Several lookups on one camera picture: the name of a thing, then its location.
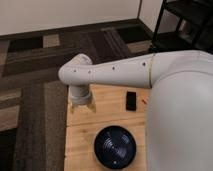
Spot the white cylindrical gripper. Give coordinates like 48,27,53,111
68,85,92,106

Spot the orange pepper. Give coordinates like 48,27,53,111
142,97,148,104

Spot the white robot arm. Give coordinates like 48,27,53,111
58,50,213,171

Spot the dark blue ceramic bowl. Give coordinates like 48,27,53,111
94,125,136,170

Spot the black rectangular block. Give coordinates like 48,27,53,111
126,92,136,111

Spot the black metal shelf rack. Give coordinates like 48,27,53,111
150,0,213,52

